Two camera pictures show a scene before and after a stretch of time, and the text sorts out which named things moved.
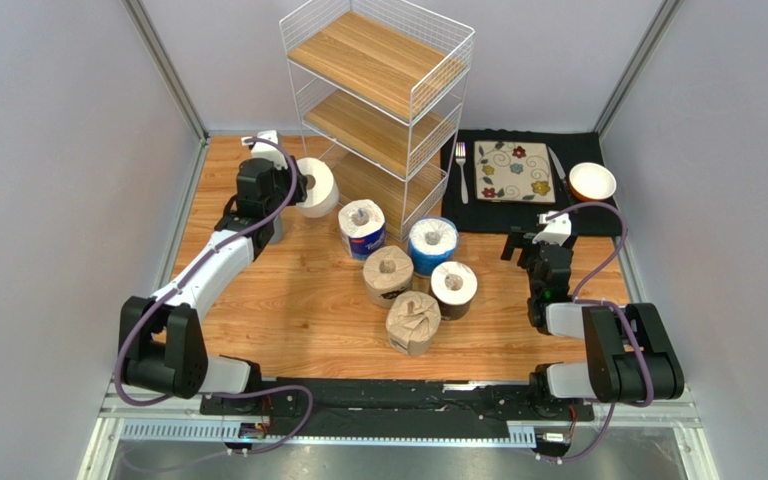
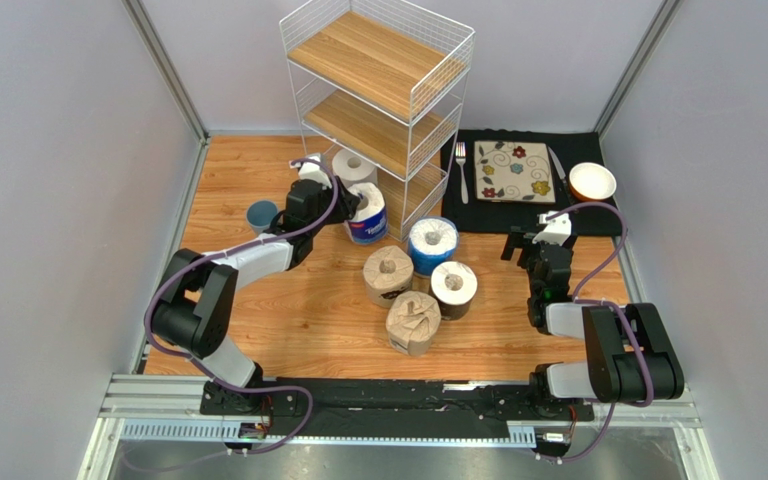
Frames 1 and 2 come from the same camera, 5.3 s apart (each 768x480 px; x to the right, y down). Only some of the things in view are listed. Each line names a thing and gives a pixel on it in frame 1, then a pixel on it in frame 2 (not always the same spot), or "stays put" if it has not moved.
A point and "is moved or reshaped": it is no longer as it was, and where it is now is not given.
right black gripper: [527, 247] stays put
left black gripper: [300, 195] to [346, 204]
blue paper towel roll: [432, 241] stays put
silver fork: [461, 150] stays put
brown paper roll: [387, 271] stays put
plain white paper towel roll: [322, 193] is moved or reshaped
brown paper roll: [412, 321] stays put
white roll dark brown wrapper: [454, 283] stays put
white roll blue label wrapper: [362, 226] is moved or reshaped
